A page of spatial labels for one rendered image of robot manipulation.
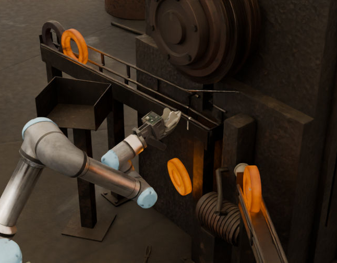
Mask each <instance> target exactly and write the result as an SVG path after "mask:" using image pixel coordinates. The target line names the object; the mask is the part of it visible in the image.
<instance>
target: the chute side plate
mask: <svg viewBox="0 0 337 263"><path fill-rule="evenodd" d="M40 50H41V56H42V61H43V62H45V58H47V59H48V60H49V61H51V65H52V66H53V67H55V68H57V69H59V70H61V71H62V72H64V73H66V74H68V75H70V76H72V77H74V78H76V79H79V80H87V81H95V82H102V83H110V84H112V94H113V99H115V100H117V101H119V102H121V103H123V104H125V105H127V106H129V107H131V108H132V109H134V110H136V111H138V112H140V113H142V114H144V115H147V114H148V113H149V112H151V111H152V112H154V113H155V114H157V115H159V116H162V115H163V110H164V109H165V108H166V107H164V106H162V105H160V104H158V103H156V102H154V101H152V100H150V99H148V98H146V97H144V96H142V95H140V94H138V93H136V92H134V91H132V90H130V89H128V88H126V87H124V86H122V85H120V84H118V83H116V82H113V81H111V80H109V79H107V78H105V77H103V76H101V75H99V74H97V73H95V72H93V71H91V70H89V69H87V68H85V67H83V66H81V65H79V64H77V63H75V62H73V61H71V60H69V59H67V58H65V57H63V56H61V55H59V54H57V53H55V52H53V51H51V50H49V49H47V48H45V47H43V46H40ZM187 121H188V129H187ZM174 131H176V132H178V133H179V134H181V135H183V136H184V137H186V138H187V139H189V140H190V141H192V142H194V137H197V138H198V139H200V140H201V141H203V142H204V149H205V150H206V151H208V137H209V132H208V131H206V130H205V129H203V128H201V127H200V126H198V125H196V124H195V123H193V122H191V121H190V120H188V119H186V118H185V117H183V116H180V119H179V121H178V123H177V126H176V127H175V129H174Z"/></svg>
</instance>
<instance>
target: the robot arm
mask: <svg viewBox="0 0 337 263"><path fill-rule="evenodd" d="M180 116H181V111H177V112H174V111H172V112H171V111H170V110H169V108H165V109H164V110H163V115H162V116H159V115H157V114H155V113H154V112H152V111H151V112H149V113H148V114H147V115H145V116H144V117H143V118H142V119H141V120H142V123H143V125H142V126H140V127H139V128H138V129H136V128H133V129H132V130H133V134H132V135H129V136H128V137H127V138H126V139H124V140H123V141H121V142H120V143H119V144H118V145H116V146H115V147H114V148H112V149H111V150H109V151H108V152H107V153H106V154H105V155H104V156H103V157H102V158H101V162H99V161H97V160H95V159H92V158H90V157H88V156H87V154H86V153H85V152H84V151H82V150H80V149H78V148H77V147H76V146H75V145H74V144H73V143H72V142H71V141H70V140H69V139H68V138H67V137H66V136H65V135H64V134H63V132H62V131H61V130H60V129H59V127H58V126H57V125H56V124H55V123H54V122H53V121H52V120H50V119H48V118H45V117H38V118H35V119H32V120H31V121H29V122H28V123H27V124H26V125H25V126H24V128H23V131H22V138H23V140H24V141H23V143H22V145H21V148H20V149H19V153H20V155H21V158H20V160H19V162H18V164H17V166H16V168H15V170H14V172H13V174H12V176H11V178H10V180H9V182H8V184H7V186H6V188H5V190H4V192H3V194H2V196H1V198H0V263H22V253H21V250H20V248H19V246H18V244H17V243H15V242H14V241H12V239H13V237H14V235H15V234H16V231H17V228H16V226H15V224H16V222H17V220H18V218H19V216H20V214H21V212H22V210H23V208H24V206H25V204H26V202H27V200H28V198H29V196H30V194H31V192H32V190H33V188H34V186H35V184H36V182H37V180H38V178H39V176H40V174H41V173H42V171H43V169H44V167H48V168H50V169H52V170H54V171H57V172H59V173H62V174H64V175H67V176H69V177H71V178H77V177H79V178H81V179H84V180H86V181H88V182H91V183H94V184H96V185H98V186H101V187H103V188H105V189H108V190H110V191H112V192H115V193H117V194H119V195H122V196H124V197H126V198H129V199H131V200H134V201H136V202H137V204H138V205H140V206H141V207H142V208H150V207H152V206H153V205H154V204H155V202H156V201H157V194H156V192H155V191H154V189H153V188H152V187H151V186H150V185H149V184H148V183H147V182H146V181H145V180H144V179H143V178H142V177H141V176H140V175H139V174H138V173H137V172H136V170H135V169H134V166H133V164H132V162H131V159H133V158H134V157H135V156H136V155H138V154H139V153H140V152H142V151H143V150H144V148H146V147H147V144H146V143H148V144H150V145H152V146H154V147H156V148H157V149H161V150H163V151H164V150H165V149H166V147H167V145H165V144H164V142H163V141H161V140H159V139H161V138H163V137H166V136H167V135H168V134H170V133H171V132H172V131H173V130H174V129H175V127H176V126H177V123H178V121H179V119H180ZM165 126H166V127H165Z"/></svg>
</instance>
